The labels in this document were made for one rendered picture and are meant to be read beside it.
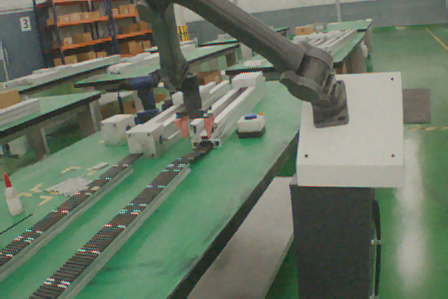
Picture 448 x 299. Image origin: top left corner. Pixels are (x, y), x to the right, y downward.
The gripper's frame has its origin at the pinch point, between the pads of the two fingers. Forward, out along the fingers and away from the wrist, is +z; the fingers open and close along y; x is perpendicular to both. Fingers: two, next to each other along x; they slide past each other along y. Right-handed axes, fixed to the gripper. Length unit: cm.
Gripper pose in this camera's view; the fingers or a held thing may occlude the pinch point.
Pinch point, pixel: (198, 136)
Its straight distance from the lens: 130.2
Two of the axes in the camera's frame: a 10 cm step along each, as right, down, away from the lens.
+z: 1.4, 9.6, 2.6
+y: -9.5, 0.5, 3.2
